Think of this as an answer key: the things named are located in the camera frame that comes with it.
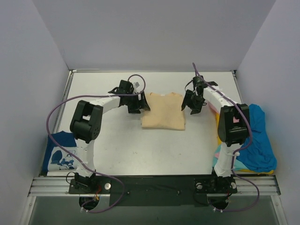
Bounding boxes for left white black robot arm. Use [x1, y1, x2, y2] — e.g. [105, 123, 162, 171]
[70, 80, 150, 193]

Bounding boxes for aluminium front rail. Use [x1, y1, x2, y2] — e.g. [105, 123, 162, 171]
[28, 176, 281, 196]

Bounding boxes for beige t shirt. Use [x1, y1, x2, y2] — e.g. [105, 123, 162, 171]
[141, 92, 186, 131]

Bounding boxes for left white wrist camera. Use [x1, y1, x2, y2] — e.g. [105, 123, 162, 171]
[132, 82, 142, 92]

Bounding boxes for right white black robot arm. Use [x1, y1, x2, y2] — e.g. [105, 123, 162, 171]
[181, 75, 251, 192]

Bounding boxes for navy printed folded t shirt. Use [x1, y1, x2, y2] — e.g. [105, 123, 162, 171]
[41, 131, 78, 174]

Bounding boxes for yellow t shirt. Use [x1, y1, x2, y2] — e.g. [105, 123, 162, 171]
[215, 113, 274, 175]

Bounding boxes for pink t shirt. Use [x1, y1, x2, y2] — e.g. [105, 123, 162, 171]
[208, 103, 220, 115]

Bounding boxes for bright blue t shirt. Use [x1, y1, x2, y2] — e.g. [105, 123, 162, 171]
[237, 104, 277, 172]

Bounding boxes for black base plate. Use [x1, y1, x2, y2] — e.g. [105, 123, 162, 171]
[68, 174, 237, 207]

